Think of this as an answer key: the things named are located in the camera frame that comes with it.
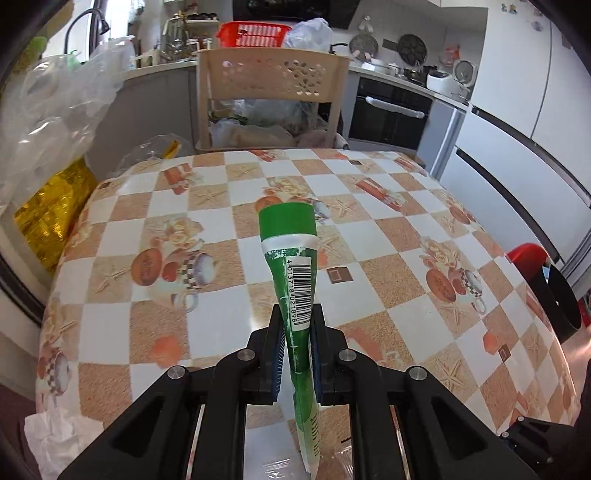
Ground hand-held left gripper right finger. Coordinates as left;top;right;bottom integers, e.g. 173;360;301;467
308;305;541;480

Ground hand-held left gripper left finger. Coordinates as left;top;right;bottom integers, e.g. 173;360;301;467
58;302;284;480

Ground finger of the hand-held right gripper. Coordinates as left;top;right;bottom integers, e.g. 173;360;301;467
496;413;578;468

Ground green tube with white band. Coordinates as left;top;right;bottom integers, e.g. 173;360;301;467
257;203;321;476

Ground black trash bin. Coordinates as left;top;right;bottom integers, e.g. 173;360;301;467
531;263;583;344

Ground red plastic stool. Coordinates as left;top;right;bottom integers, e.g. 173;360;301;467
505;243;552;289

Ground white crumpled paper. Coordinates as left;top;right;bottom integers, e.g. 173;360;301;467
24;406;105;480

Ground crumpled clear plastic bags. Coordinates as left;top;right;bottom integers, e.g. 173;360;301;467
210;97;333;149

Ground clear bag with yellow print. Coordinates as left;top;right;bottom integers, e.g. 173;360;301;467
113;135;183;174

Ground black built-in oven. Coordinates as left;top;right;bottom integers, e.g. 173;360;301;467
347;76;435;151

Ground gold foil bag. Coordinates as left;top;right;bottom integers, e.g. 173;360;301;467
13;157;100;273

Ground beige plastic chair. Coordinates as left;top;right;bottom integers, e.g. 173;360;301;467
191;47;352;153

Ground white rice cooker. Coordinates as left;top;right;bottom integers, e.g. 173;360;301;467
426;66;462;95

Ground grey round tray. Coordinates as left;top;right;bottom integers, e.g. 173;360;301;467
348;34;379;56

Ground red plastic basket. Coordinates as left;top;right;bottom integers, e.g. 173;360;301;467
216;21;294;49

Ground clear bag with blue print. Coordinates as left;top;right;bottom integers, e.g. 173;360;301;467
281;17;334;54

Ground dark round tray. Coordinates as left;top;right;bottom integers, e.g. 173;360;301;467
398;33;430;63

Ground large clear plastic bag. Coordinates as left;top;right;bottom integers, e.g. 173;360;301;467
0;37;137;208

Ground white refrigerator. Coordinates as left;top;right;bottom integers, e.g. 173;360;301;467
434;0;591;296

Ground black range hood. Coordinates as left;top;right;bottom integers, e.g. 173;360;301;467
232;0;361;28

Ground kitchen faucet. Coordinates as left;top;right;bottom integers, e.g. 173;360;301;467
62;8;105;61

